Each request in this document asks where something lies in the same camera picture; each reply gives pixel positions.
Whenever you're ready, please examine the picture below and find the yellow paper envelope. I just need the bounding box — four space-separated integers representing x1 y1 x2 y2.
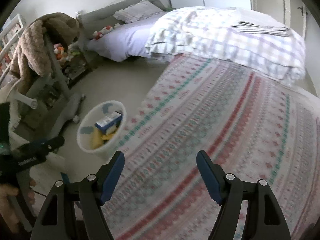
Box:
91 128 104 150

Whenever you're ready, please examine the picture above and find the blue snack box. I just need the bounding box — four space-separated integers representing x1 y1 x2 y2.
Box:
95 111 123 131

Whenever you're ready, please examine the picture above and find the white plastic trash bin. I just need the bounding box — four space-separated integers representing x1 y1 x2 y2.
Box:
77 100 127 157

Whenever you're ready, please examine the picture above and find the person's left hand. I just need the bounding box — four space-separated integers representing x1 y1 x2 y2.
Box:
1 175 36 235

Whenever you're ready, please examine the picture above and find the grey desk chair base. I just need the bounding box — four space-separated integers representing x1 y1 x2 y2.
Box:
11 34 85 141

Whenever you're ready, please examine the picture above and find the patterned striped bed cover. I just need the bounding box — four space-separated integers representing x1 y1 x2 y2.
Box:
103 55 319 239

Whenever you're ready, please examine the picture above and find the brown plush blanket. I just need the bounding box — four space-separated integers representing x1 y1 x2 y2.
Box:
10 12 79 94

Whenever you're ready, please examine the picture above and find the red white plush toy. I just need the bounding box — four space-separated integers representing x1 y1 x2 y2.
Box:
93 25 114 40

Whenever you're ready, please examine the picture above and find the lavender bed sheet mattress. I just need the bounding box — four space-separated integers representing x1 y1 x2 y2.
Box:
87 12 166 62

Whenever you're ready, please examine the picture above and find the white frilled pillow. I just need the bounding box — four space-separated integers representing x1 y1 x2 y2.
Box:
113 0 163 23

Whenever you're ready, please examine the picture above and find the folded striped cloth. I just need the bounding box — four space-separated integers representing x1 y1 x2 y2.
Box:
231 21 291 37

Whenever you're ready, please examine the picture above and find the checked white purple quilt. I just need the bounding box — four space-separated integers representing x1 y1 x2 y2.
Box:
145 6 306 86

